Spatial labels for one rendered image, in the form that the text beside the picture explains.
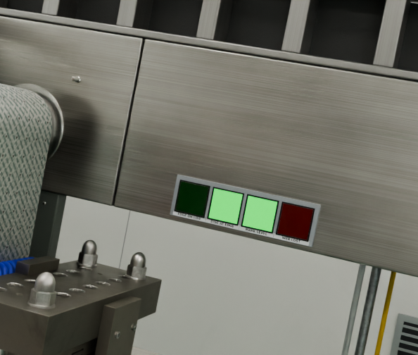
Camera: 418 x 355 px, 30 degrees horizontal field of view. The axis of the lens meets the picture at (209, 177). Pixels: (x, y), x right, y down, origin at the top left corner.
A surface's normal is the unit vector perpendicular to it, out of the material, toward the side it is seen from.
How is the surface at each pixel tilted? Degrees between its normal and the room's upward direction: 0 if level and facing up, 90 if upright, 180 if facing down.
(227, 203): 90
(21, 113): 69
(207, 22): 90
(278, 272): 90
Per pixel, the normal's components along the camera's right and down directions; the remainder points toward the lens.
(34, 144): 0.93, 0.20
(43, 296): 0.21, 0.09
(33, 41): -0.30, 0.00
